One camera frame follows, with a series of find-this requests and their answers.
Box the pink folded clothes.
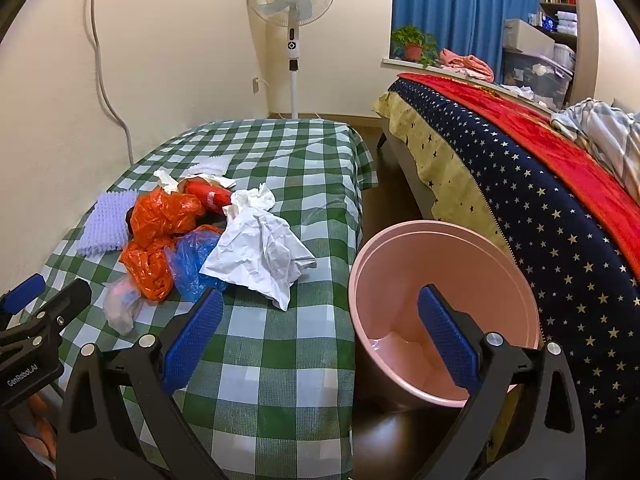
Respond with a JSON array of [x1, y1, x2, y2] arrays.
[[438, 49, 495, 82]]

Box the clear storage bin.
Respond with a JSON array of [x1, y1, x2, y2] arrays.
[[502, 49, 574, 110]]

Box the white cardboard box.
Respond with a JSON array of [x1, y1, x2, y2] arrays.
[[503, 18, 555, 58]]

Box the navy star-patterned bedsheet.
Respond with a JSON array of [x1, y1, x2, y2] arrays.
[[388, 78, 639, 440]]

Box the orange plastic bag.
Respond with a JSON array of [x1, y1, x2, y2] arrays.
[[119, 188, 224, 302]]

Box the potted green plant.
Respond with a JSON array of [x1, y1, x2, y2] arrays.
[[390, 25, 439, 66]]

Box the blue curtain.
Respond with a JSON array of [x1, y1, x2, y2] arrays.
[[392, 0, 539, 81]]

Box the wooden bookshelf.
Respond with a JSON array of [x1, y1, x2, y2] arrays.
[[536, 0, 600, 104]]

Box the pink plastic trash bin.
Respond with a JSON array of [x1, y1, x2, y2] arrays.
[[348, 220, 541, 408]]

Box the clear plastic bag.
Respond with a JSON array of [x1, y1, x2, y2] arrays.
[[103, 274, 142, 335]]

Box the green white checkered tablecloth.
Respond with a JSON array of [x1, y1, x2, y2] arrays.
[[19, 117, 380, 480]]

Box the white textured cloth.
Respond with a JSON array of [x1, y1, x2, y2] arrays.
[[183, 155, 232, 178]]

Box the white paper sheet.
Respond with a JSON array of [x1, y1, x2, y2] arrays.
[[201, 184, 317, 311]]

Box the red floral blanket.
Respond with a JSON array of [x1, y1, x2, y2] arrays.
[[398, 73, 639, 274]]

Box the yellow bed skirt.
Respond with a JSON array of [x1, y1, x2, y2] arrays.
[[373, 91, 511, 255]]

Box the red snack packet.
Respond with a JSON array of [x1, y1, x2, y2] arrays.
[[182, 177, 231, 214]]

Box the white wall cable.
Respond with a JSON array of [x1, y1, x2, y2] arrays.
[[88, 0, 137, 167]]

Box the white tissue wrapper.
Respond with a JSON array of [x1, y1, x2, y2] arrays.
[[153, 169, 236, 194]]

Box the blue plastic bag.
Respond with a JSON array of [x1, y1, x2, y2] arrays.
[[164, 230, 228, 304]]

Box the blue white plaid quilt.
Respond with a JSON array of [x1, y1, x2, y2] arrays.
[[550, 98, 640, 203]]

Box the lavender textured cloth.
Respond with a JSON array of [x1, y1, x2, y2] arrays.
[[77, 190, 138, 257]]

